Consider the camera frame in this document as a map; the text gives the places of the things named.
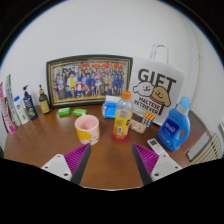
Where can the pink shuttlecock tube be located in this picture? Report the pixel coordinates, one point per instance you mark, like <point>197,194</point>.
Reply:
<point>7,116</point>

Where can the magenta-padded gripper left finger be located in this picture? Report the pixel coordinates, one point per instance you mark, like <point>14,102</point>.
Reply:
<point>60,165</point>

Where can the white blue-capped bottle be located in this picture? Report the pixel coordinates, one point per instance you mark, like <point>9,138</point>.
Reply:
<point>20,111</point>

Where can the flat round red coaster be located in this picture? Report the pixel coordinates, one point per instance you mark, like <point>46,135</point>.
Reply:
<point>120,140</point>

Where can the blue tissue pack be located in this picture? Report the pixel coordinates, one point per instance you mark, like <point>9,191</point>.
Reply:
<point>109,108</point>

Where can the framed group photo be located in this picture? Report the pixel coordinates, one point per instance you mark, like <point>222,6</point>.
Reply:
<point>88,80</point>

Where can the dark blue pump bottle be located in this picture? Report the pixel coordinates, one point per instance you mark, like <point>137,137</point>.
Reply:
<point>30,105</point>

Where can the white paper gift bag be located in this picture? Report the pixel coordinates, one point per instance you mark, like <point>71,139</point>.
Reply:
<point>156,86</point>

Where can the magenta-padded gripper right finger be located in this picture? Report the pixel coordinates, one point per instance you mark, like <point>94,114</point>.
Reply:
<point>163,165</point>

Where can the brown pump bottle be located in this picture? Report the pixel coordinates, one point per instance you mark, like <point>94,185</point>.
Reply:
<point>44,103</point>

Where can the orange-capped juice bottle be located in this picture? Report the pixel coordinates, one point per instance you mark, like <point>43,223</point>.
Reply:
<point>122,118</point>

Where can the white radiator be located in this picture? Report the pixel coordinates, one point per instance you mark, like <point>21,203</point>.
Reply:
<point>210,151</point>

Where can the pink and yellow mug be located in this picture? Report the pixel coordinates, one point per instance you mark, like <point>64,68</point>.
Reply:
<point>87,131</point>

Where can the small snack packet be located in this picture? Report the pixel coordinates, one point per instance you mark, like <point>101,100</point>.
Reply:
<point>138,126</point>

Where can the dark wooden side table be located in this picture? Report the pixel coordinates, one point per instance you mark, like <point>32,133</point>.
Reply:
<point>198,128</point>

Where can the white green-blue shuttlecock tube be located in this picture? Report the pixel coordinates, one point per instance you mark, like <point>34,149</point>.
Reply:
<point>11,100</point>

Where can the blue detergent bottle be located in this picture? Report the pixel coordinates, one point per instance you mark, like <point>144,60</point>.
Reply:
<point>174,128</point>

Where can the small green packet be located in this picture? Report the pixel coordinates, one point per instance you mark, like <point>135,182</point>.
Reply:
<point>80,112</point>
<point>64,111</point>

